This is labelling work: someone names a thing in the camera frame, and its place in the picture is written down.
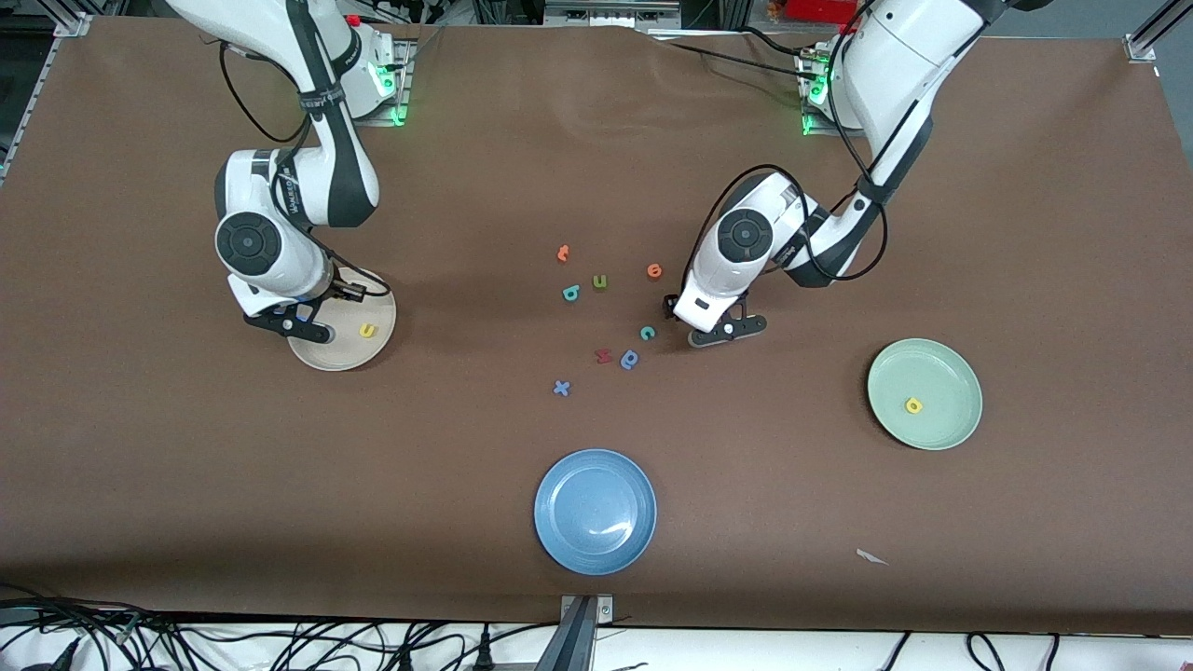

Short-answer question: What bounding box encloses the beige brown plate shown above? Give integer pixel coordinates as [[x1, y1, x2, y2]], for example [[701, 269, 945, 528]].
[[285, 267, 398, 373]]

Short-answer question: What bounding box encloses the blue plate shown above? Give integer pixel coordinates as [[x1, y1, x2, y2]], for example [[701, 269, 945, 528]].
[[533, 448, 659, 577]]

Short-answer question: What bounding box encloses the green plate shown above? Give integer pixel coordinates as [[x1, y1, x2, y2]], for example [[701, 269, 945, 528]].
[[867, 337, 984, 452]]

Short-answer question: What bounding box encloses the red box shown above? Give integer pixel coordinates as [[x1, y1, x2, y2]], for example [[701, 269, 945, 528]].
[[786, 0, 863, 23]]

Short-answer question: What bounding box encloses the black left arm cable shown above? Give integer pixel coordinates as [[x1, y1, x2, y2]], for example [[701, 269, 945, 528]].
[[682, 9, 892, 295]]

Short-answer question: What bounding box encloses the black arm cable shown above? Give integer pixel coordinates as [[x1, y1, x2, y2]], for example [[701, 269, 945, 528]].
[[218, 37, 395, 300], [682, 9, 892, 295]]

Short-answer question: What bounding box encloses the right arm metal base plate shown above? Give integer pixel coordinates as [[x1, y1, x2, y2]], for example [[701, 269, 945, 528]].
[[347, 37, 417, 128]]

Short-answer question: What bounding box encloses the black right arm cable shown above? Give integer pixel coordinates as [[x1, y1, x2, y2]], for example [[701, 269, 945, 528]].
[[218, 37, 395, 300]]

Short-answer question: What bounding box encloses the black table cable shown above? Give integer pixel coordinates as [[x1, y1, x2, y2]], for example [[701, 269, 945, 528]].
[[664, 40, 814, 79], [741, 26, 812, 57]]

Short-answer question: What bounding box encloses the aluminium frame bar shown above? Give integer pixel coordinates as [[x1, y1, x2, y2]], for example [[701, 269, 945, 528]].
[[543, 0, 682, 29]]

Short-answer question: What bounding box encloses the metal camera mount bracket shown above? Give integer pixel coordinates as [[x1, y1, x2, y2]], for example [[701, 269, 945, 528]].
[[536, 594, 615, 671]]

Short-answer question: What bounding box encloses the aluminium diagonal post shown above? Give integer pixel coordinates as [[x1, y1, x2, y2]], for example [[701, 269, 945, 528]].
[[1131, 0, 1193, 49]]

